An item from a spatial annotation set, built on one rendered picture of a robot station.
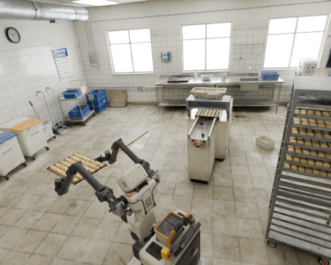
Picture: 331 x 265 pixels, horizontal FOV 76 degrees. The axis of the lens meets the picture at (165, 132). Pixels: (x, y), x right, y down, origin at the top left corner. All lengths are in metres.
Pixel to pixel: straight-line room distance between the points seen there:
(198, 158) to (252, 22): 4.43
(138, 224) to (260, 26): 5.90
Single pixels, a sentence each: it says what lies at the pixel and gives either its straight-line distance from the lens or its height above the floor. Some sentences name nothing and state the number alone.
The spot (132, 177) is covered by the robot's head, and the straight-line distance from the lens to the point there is 1.72.
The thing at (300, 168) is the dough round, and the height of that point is 1.06.
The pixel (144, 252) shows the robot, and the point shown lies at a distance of 1.84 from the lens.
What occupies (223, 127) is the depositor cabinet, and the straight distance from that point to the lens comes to 3.77.
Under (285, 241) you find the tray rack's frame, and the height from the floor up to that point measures 0.15.
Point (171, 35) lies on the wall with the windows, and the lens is 6.77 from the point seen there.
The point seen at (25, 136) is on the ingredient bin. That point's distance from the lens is 5.07.
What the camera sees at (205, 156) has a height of 0.54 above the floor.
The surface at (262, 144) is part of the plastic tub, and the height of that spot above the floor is 0.09.
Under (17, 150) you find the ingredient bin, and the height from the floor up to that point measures 0.41.
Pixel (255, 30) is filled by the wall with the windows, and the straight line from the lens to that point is 6.75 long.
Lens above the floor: 2.31
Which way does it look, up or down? 26 degrees down
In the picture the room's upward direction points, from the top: 4 degrees counter-clockwise
